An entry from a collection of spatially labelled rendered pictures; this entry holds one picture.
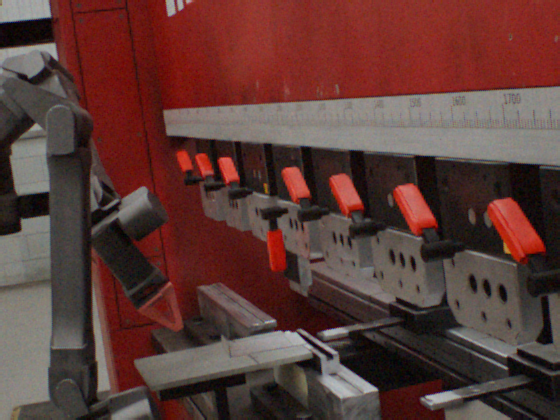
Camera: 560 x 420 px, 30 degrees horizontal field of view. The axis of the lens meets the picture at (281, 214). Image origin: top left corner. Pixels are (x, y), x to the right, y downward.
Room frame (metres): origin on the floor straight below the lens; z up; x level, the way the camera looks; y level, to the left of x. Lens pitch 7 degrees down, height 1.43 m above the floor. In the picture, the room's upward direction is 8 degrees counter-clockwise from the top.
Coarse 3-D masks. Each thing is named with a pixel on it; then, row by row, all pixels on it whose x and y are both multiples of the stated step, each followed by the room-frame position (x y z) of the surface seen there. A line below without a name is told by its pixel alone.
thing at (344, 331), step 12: (396, 300) 1.78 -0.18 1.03; (396, 312) 1.76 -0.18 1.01; (408, 312) 1.71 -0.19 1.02; (420, 312) 1.69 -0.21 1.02; (432, 312) 1.69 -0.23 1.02; (444, 312) 1.70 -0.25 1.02; (360, 324) 1.73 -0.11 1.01; (372, 324) 1.72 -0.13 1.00; (384, 324) 1.71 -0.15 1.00; (396, 324) 1.72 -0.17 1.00; (408, 324) 1.72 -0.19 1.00; (420, 324) 1.69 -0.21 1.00; (432, 324) 1.69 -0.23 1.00; (444, 324) 1.70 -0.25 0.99; (456, 324) 1.70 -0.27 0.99; (324, 336) 1.69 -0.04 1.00; (336, 336) 1.69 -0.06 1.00
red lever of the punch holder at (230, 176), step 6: (222, 162) 1.78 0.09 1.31; (228, 162) 1.78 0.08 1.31; (222, 168) 1.77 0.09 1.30; (228, 168) 1.77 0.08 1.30; (234, 168) 1.78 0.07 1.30; (222, 174) 1.77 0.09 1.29; (228, 174) 1.76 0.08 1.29; (234, 174) 1.76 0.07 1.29; (228, 180) 1.75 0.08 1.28; (234, 180) 1.75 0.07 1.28; (234, 186) 1.74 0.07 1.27; (228, 192) 1.73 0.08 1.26; (234, 192) 1.73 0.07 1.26; (240, 192) 1.73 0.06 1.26; (246, 192) 1.73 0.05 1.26; (252, 192) 1.74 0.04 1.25; (234, 198) 1.73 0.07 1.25; (240, 198) 1.73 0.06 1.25
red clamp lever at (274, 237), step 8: (264, 208) 1.53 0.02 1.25; (272, 208) 1.53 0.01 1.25; (280, 208) 1.53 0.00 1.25; (264, 216) 1.53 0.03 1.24; (272, 216) 1.53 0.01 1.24; (280, 216) 1.53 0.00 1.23; (272, 224) 1.53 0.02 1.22; (272, 232) 1.53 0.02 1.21; (280, 232) 1.53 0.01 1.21; (272, 240) 1.53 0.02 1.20; (280, 240) 1.53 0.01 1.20; (272, 248) 1.53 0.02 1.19; (280, 248) 1.53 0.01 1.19; (272, 256) 1.53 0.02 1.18; (280, 256) 1.53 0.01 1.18; (272, 264) 1.53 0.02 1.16; (280, 264) 1.53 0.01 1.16
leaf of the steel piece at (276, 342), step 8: (272, 336) 1.74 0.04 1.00; (280, 336) 1.74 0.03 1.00; (224, 344) 1.69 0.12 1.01; (232, 344) 1.72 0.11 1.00; (240, 344) 1.72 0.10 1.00; (248, 344) 1.71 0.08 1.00; (256, 344) 1.70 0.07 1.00; (264, 344) 1.69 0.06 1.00; (272, 344) 1.69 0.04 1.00; (280, 344) 1.68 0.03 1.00; (288, 344) 1.67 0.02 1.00; (232, 352) 1.67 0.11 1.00; (240, 352) 1.66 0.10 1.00; (248, 352) 1.66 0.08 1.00; (256, 352) 1.65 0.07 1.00
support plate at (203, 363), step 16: (256, 336) 1.77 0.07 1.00; (176, 352) 1.73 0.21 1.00; (192, 352) 1.71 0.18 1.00; (208, 352) 1.70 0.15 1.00; (224, 352) 1.69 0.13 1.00; (272, 352) 1.64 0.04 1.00; (288, 352) 1.63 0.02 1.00; (304, 352) 1.62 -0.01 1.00; (144, 368) 1.65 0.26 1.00; (160, 368) 1.64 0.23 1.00; (176, 368) 1.62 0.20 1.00; (192, 368) 1.61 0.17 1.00; (208, 368) 1.60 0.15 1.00; (224, 368) 1.59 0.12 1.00; (240, 368) 1.58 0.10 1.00; (256, 368) 1.59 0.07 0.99; (160, 384) 1.55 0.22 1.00; (176, 384) 1.55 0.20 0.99
